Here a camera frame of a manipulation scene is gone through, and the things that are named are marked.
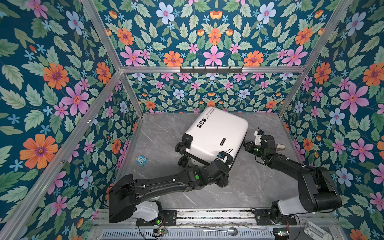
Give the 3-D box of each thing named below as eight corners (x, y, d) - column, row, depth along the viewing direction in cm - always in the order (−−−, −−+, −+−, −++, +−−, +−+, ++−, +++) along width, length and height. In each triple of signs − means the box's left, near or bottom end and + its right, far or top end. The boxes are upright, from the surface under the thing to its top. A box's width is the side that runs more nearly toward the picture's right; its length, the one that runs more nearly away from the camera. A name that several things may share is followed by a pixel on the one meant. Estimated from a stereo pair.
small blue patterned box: (135, 162, 96) (134, 160, 94) (140, 155, 99) (139, 153, 97) (143, 166, 94) (142, 164, 92) (149, 159, 97) (148, 157, 95)
